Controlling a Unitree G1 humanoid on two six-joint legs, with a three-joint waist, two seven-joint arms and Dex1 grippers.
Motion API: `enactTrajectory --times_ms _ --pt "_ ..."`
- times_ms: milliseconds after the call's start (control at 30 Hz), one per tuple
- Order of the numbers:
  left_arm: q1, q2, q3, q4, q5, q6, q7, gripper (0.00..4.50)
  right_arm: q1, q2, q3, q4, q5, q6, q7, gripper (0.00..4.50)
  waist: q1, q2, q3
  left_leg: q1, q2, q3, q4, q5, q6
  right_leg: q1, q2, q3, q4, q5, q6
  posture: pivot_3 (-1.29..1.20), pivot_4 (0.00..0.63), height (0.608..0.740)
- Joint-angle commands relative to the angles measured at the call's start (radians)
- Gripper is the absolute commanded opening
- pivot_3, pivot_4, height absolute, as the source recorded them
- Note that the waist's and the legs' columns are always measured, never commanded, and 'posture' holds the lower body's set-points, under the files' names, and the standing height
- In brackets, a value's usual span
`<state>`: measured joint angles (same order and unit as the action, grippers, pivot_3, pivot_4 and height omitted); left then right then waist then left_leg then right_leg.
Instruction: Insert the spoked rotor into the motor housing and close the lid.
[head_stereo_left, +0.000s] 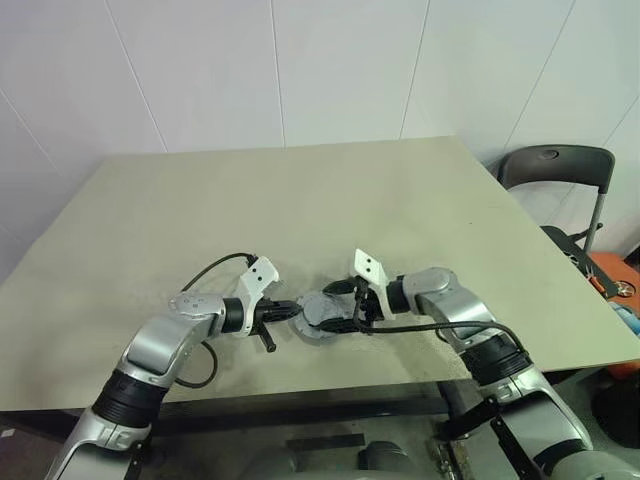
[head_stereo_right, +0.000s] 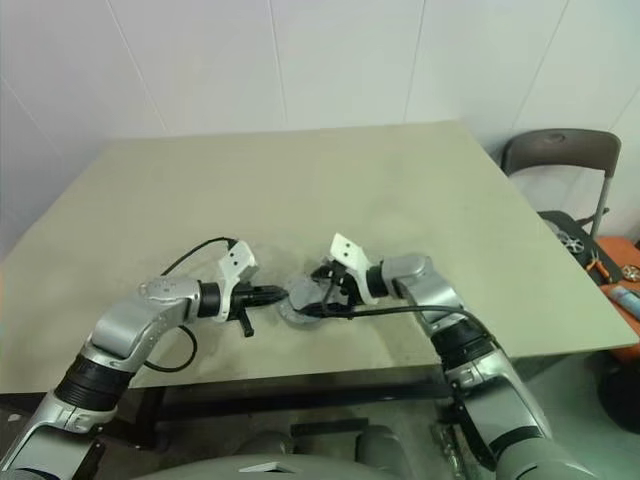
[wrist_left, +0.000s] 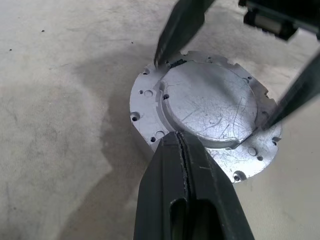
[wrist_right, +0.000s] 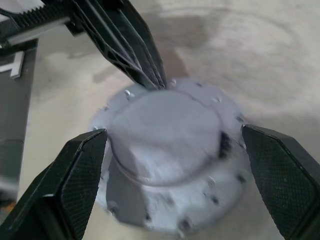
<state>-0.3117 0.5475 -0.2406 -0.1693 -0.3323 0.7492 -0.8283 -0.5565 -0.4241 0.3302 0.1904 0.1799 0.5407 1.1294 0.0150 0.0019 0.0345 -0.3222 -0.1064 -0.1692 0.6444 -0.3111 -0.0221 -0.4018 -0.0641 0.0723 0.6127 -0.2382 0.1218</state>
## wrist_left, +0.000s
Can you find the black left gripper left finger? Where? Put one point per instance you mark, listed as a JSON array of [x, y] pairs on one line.
[[160, 187]]

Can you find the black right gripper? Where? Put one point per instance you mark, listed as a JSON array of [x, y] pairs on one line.
[[275, 8]]

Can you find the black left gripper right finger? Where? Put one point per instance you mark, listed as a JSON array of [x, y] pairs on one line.
[[212, 200]]

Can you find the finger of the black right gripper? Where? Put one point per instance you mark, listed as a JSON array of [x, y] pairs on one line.
[[300, 92], [180, 25]]

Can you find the grey round disc object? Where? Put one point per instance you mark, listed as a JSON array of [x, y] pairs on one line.
[[212, 105]]

